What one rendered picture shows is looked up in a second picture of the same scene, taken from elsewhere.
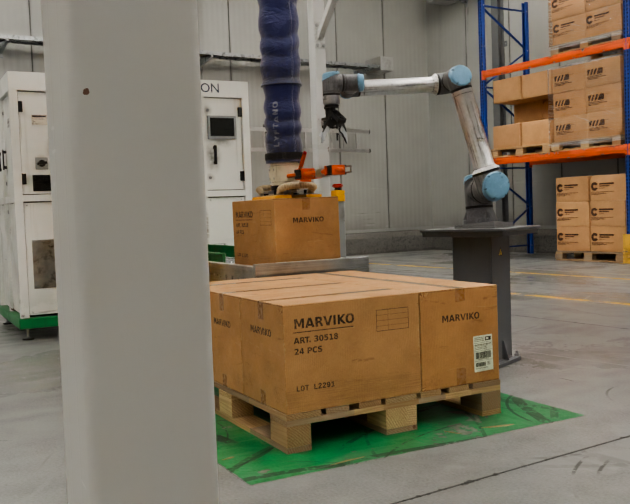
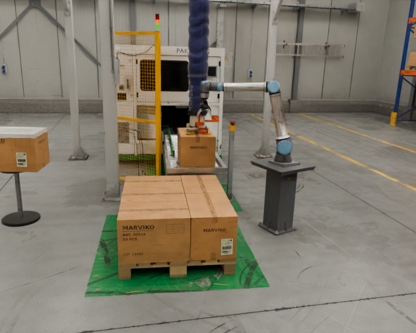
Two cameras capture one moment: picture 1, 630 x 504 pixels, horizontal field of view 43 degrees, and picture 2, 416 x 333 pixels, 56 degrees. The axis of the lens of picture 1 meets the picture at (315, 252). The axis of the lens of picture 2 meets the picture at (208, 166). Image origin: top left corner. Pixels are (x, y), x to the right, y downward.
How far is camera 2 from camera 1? 1.84 m
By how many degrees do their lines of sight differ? 23
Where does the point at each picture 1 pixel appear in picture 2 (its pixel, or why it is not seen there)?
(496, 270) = (284, 187)
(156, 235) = not seen: outside the picture
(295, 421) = (122, 267)
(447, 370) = (205, 252)
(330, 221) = (210, 148)
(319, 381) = (135, 252)
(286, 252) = (185, 162)
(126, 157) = not seen: outside the picture
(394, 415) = (173, 269)
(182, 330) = not seen: outside the picture
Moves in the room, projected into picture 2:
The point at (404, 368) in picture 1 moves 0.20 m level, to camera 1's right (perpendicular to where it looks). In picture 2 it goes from (180, 250) to (203, 254)
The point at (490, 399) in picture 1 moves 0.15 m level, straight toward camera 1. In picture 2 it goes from (229, 267) to (220, 275)
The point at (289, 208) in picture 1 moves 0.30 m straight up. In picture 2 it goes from (189, 141) to (189, 115)
